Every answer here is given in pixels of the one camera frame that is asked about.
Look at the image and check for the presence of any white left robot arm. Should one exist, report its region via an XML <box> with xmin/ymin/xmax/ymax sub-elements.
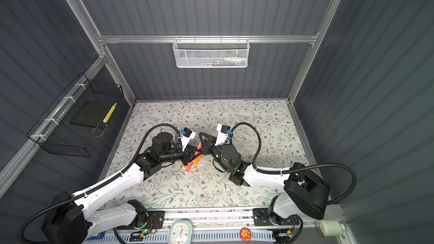
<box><xmin>41</xmin><ymin>129</ymin><xmax>196</xmax><ymax>244</ymax></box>

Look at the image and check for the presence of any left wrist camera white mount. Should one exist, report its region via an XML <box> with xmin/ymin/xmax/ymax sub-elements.
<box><xmin>179</xmin><ymin>128</ymin><xmax>196</xmax><ymax>151</ymax></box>

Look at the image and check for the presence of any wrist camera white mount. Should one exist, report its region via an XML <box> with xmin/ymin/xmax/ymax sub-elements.
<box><xmin>179</xmin><ymin>128</ymin><xmax>196</xmax><ymax>151</ymax></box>
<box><xmin>215</xmin><ymin>124</ymin><xmax>232</xmax><ymax>146</ymax></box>

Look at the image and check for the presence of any white tape roll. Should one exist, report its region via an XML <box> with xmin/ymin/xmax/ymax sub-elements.
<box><xmin>316</xmin><ymin>220</ymin><xmax>346</xmax><ymax>237</ymax></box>

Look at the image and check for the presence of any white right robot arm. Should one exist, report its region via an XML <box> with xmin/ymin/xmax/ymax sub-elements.
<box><xmin>200</xmin><ymin>132</ymin><xmax>330</xmax><ymax>220</ymax></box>

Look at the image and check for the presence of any black wire basket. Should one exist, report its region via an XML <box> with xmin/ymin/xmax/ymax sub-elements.
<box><xmin>27</xmin><ymin>76</ymin><xmax>124</xmax><ymax>158</ymax></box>

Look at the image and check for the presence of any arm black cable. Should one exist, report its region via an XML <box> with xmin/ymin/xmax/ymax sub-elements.
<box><xmin>230</xmin><ymin>121</ymin><xmax>357</xmax><ymax>206</ymax></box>
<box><xmin>16</xmin><ymin>123</ymin><xmax>180</xmax><ymax>244</ymax></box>

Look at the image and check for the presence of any orange highlighter right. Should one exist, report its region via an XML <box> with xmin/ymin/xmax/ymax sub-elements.
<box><xmin>192</xmin><ymin>154</ymin><xmax>202</xmax><ymax>167</ymax></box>

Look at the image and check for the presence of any aluminium enclosure frame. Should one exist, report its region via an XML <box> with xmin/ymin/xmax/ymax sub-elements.
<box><xmin>0</xmin><ymin>0</ymin><xmax>355</xmax><ymax>204</ymax></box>

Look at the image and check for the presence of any white analog clock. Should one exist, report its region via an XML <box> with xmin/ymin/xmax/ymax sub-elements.
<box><xmin>167</xmin><ymin>219</ymin><xmax>193</xmax><ymax>244</ymax></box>

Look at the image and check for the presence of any pink highlighter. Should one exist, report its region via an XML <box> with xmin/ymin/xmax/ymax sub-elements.
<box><xmin>185</xmin><ymin>162</ymin><xmax>194</xmax><ymax>173</ymax></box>
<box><xmin>192</xmin><ymin>142</ymin><xmax>202</xmax><ymax>159</ymax></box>

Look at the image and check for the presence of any red round sticker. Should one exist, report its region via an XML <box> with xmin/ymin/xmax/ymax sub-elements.
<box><xmin>239</xmin><ymin>227</ymin><xmax>252</xmax><ymax>242</ymax></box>

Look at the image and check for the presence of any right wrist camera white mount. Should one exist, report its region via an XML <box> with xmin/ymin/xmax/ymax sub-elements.
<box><xmin>215</xmin><ymin>124</ymin><xmax>232</xmax><ymax>146</ymax></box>

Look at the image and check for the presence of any black pad in basket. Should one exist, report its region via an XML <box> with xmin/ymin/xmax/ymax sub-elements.
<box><xmin>70</xmin><ymin>101</ymin><xmax>109</xmax><ymax>129</ymax></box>

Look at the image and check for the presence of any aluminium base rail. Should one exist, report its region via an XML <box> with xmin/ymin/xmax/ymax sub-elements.
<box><xmin>86</xmin><ymin>207</ymin><xmax>351</xmax><ymax>244</ymax></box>

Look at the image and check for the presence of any white wire basket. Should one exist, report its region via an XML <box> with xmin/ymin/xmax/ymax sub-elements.
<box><xmin>172</xmin><ymin>40</ymin><xmax>250</xmax><ymax>68</ymax></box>

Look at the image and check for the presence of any yellow highlighter in basket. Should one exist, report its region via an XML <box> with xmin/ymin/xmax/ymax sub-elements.
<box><xmin>102</xmin><ymin>103</ymin><xmax>117</xmax><ymax>124</ymax></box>

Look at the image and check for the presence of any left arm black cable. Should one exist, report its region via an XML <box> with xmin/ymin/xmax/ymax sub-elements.
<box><xmin>16</xmin><ymin>123</ymin><xmax>180</xmax><ymax>244</ymax></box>

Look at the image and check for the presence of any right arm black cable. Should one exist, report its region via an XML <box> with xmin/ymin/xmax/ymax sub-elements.
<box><xmin>230</xmin><ymin>121</ymin><xmax>357</xmax><ymax>206</ymax></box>

